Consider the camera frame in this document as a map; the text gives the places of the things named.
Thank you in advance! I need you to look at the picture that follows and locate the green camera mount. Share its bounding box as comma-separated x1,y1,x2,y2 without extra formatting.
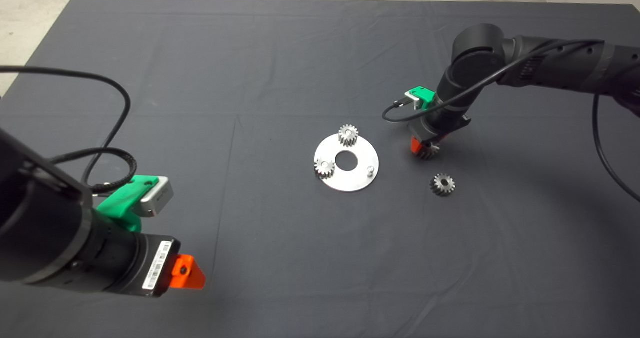
96,174,161,233
409,86,437,111

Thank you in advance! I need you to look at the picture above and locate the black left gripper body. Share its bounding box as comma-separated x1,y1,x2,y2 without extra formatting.
120,233,182,298

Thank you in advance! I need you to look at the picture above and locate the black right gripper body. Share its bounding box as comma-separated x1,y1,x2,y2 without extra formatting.
409,112,472,147

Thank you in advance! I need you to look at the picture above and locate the small steel gear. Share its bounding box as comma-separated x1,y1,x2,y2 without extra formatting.
314,158,336,180
338,124,360,147
431,173,456,197

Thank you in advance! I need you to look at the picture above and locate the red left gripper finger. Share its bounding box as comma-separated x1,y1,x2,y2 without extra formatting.
170,254,207,290

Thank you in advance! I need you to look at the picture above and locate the thin black camera cable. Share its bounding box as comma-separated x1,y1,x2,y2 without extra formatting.
382,39,640,203
0,65,132,185

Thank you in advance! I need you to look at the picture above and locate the large steel gear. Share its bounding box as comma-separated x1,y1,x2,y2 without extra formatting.
416,142,442,161

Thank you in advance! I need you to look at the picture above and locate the braided black cable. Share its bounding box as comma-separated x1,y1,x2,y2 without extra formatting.
50,147,137,195

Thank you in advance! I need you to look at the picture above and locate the round metal plate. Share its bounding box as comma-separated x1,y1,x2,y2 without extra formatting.
313,133,380,193

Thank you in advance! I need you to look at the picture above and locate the dark grey table cloth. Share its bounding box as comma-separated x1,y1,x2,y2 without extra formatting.
0,0,640,338

